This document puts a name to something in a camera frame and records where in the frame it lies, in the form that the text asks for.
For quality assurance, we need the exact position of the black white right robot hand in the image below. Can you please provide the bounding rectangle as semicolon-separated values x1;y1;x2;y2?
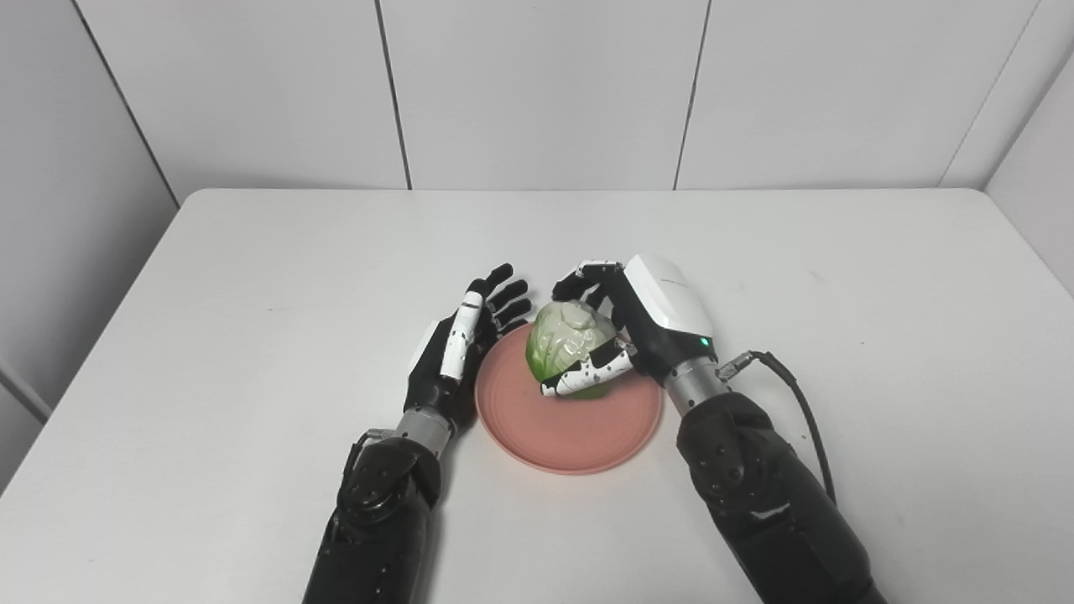
540;253;719;398

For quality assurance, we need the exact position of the pink round plate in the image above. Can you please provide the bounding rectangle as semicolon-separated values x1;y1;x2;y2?
474;323;664;476

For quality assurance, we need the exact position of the green white cabbage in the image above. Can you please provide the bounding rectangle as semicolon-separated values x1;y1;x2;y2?
525;300;626;400

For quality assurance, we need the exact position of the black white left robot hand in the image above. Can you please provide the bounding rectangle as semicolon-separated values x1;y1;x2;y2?
404;263;534;437

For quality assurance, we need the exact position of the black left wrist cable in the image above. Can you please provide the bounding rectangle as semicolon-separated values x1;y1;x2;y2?
340;428;395;496

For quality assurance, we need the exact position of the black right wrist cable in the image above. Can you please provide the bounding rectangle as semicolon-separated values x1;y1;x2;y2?
716;350;838;506

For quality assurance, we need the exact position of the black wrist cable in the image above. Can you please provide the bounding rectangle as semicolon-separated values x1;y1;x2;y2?
340;428;395;496
716;350;838;506

